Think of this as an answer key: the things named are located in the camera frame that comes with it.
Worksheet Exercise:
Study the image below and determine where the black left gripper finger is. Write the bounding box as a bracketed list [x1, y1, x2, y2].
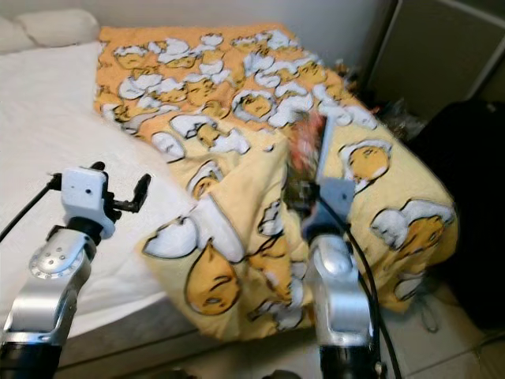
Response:
[131, 173, 153, 212]

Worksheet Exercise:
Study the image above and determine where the dark red cover book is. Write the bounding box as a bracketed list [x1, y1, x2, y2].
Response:
[286, 111, 334, 198]

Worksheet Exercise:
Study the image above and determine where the yellow egg cartoon blanket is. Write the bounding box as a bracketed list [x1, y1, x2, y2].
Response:
[96, 24, 458, 340]

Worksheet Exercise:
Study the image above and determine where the white quilted mattress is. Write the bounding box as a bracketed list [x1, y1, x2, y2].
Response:
[0, 41, 206, 352]

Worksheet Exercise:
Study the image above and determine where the grey bed base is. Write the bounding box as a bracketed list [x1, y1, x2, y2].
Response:
[39, 300, 222, 368]

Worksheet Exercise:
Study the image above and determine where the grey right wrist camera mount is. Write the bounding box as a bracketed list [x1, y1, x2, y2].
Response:
[300, 178, 356, 244]

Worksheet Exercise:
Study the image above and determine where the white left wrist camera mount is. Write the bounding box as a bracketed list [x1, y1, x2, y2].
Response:
[62, 166, 117, 242]

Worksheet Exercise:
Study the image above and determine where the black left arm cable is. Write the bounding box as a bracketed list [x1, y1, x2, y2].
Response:
[0, 178, 65, 242]

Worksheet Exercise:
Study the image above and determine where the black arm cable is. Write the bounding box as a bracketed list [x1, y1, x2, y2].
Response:
[0, 178, 65, 242]
[324, 197, 403, 379]

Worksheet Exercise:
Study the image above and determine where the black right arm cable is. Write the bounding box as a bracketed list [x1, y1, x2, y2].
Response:
[324, 197, 403, 379]

